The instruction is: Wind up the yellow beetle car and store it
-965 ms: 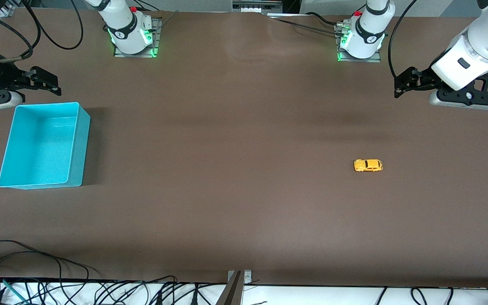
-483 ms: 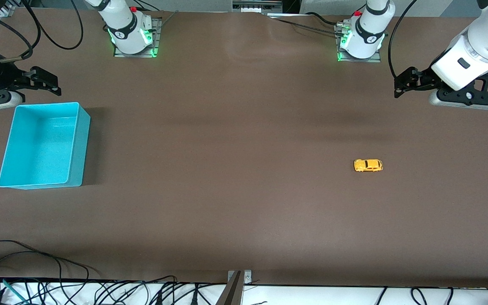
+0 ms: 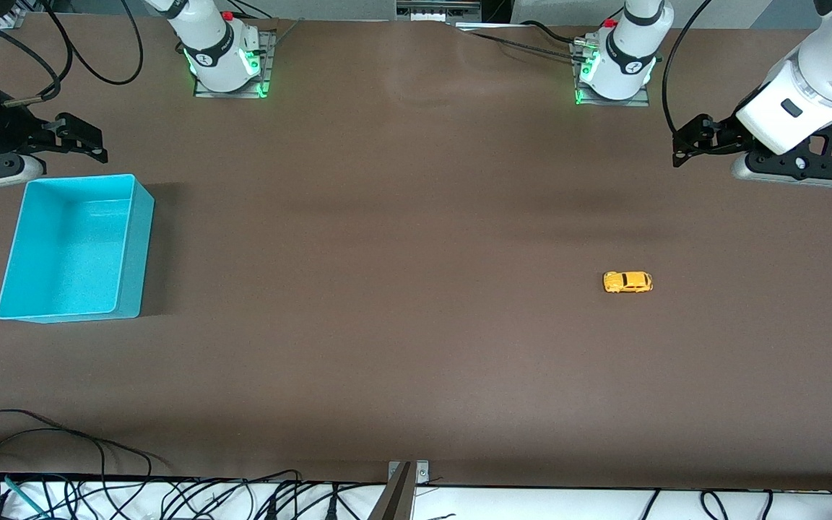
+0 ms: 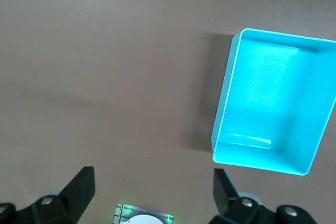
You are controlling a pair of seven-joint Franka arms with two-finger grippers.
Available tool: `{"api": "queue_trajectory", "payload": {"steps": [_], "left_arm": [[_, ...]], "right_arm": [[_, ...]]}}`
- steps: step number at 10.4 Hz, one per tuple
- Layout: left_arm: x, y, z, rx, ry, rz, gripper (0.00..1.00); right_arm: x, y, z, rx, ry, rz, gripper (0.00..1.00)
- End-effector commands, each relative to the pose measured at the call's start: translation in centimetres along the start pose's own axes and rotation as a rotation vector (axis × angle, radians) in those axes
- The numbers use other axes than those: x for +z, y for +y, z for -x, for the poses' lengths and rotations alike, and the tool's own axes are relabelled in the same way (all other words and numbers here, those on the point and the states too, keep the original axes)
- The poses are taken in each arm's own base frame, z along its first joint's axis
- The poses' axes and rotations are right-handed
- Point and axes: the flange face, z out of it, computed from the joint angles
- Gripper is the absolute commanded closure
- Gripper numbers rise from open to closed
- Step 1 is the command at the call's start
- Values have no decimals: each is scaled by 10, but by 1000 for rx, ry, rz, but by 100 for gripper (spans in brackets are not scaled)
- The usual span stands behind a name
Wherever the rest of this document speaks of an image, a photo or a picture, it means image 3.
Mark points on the teal thin stick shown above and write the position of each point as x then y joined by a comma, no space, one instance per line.
22,492

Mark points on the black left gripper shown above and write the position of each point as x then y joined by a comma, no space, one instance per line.
724,136

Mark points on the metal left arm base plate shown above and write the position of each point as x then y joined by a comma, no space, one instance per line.
611,103

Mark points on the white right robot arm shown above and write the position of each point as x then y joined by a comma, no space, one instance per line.
203,29

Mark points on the grey power strip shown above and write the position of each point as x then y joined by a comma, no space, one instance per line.
438,11

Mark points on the turquoise plastic bin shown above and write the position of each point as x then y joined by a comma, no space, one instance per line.
69,253

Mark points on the white flat strip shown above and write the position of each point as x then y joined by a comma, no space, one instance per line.
488,27

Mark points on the silver metal bracket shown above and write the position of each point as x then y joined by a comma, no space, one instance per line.
422,473

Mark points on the yellow beetle toy car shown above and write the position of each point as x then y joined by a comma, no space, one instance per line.
629,282

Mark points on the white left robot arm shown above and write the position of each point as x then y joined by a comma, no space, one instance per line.
643,18

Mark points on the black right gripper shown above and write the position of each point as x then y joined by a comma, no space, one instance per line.
13,131

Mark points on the dark grey camera pole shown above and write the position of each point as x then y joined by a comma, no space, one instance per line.
394,498

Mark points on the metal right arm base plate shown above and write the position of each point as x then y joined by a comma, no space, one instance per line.
269,72

